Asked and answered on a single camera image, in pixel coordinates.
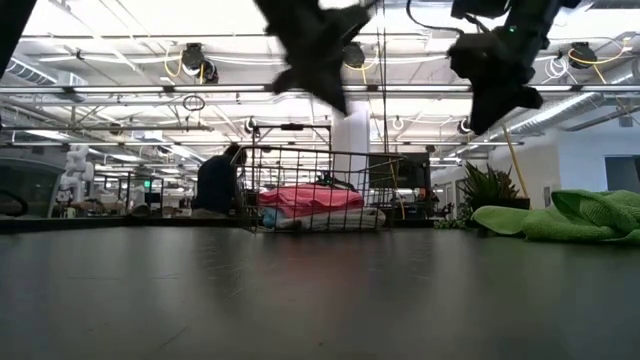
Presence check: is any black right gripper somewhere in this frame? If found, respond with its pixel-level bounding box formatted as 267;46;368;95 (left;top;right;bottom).
447;27;544;136

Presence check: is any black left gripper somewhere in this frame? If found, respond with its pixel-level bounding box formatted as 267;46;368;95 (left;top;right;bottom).
253;0;374;116

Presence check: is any pink microfiber towel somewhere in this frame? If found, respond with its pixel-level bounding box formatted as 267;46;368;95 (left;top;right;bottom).
258;182;365;219

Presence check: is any green microfiber towel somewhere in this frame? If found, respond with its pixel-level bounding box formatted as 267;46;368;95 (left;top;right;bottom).
470;188;640;246

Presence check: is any light blue microfiber towel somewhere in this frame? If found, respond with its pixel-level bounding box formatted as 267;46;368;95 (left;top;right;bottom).
259;206;282;229

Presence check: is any black hanging fixture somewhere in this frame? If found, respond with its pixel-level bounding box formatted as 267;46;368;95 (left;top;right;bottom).
345;42;367;70
179;42;221;85

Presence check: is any white round column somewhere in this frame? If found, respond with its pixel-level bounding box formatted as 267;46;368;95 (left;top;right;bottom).
332;99;371;187

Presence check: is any small green potted plant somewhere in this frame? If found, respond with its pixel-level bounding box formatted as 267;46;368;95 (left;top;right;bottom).
434;160;532;231

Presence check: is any black background monitor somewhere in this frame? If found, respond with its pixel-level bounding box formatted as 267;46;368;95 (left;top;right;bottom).
369;152;434;222

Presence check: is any person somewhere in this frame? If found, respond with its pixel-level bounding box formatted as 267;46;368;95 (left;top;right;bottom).
191;143;248;219

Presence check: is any white background robot figure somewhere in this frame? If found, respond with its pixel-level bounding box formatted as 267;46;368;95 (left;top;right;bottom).
58;144;96;204

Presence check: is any dark gray rounded panel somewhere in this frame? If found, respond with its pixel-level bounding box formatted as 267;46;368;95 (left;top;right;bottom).
0;158;65;220

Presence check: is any black background frame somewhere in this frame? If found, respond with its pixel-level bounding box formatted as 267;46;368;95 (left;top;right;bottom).
249;123;334;151

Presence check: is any black hanging cable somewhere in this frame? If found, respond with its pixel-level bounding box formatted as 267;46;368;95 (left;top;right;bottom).
378;0;390;154

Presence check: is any silver ventilation duct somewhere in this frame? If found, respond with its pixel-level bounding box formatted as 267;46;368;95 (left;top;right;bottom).
494;59;640;144

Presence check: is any gold wire basket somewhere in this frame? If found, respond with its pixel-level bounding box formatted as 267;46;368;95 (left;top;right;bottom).
230;144;405;234

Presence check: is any black fixture with white ring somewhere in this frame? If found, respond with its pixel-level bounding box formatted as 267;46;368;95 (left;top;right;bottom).
567;41;600;70

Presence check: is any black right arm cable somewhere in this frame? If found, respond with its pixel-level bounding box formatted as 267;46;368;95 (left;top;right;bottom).
405;0;467;36

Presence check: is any dark gray wall panel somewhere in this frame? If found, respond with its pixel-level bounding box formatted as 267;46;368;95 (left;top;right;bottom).
604;155;640;195

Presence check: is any black table frame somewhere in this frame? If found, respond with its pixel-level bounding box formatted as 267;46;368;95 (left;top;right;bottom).
0;215;251;234

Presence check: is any gray ventilation duct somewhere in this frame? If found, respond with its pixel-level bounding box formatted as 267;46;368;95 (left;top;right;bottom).
0;52;87;104

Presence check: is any black curved cable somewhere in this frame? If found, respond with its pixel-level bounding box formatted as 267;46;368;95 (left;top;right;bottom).
0;188;31;220

